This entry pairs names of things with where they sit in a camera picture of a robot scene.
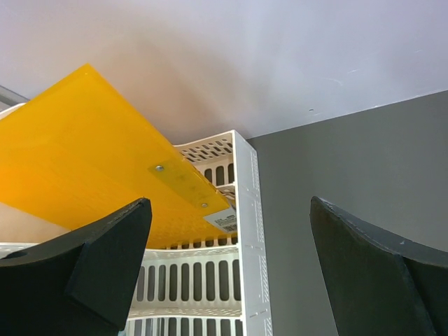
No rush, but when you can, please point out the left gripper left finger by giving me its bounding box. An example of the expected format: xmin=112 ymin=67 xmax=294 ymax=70
xmin=1 ymin=198 xmax=152 ymax=335

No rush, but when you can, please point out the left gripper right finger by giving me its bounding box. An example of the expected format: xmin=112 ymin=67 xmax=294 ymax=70
xmin=310 ymin=197 xmax=447 ymax=335

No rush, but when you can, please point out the white file organizer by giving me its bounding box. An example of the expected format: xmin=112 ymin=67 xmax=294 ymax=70
xmin=0 ymin=101 xmax=274 ymax=336

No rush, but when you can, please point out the orange plastic folder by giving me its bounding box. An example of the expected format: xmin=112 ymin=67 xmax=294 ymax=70
xmin=1 ymin=64 xmax=237 ymax=249

